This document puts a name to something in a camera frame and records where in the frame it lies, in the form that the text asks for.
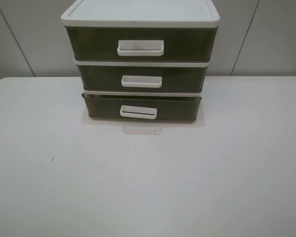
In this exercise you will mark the dark translucent drawer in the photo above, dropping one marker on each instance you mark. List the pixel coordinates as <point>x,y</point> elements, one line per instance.
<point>180,44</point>
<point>174,79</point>
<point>142,107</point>

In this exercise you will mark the white plastic drawer cabinet frame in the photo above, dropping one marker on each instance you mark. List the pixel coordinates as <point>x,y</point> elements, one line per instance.
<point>141,14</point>

